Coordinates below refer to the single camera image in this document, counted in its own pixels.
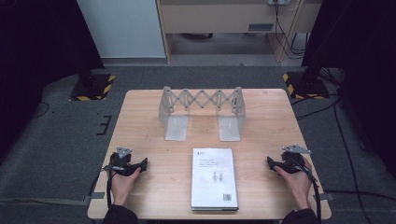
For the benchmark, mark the person's right hand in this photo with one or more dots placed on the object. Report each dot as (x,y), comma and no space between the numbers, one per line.
(295,186)

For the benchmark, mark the grey floor tape strip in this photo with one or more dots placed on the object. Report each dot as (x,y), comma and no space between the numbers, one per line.
(40,201)

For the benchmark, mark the grey extendable metal book stand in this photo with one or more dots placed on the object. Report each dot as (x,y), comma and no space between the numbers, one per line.
(176,127)

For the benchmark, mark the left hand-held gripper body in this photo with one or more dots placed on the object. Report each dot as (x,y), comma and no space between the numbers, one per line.
(120,161)

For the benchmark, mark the black stand with striped base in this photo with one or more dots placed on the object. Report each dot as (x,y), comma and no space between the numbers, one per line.
(93,87)
(308,85)

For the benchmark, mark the person's left hand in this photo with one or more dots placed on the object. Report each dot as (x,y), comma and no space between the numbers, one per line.
(123,186)

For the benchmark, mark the white hardcover book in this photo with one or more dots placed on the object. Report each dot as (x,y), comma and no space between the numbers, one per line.
(214,180)

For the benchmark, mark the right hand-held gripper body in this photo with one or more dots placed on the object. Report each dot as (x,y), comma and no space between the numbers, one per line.
(292,160)

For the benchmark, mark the dark curtain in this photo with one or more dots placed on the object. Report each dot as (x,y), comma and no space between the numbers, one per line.
(37,62)
(367,77)

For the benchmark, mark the grey tape piece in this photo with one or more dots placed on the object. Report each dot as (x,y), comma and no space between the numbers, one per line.
(326,196)
(95,196)

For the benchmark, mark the white partition panel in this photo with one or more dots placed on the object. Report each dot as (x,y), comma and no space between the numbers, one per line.
(121,28)

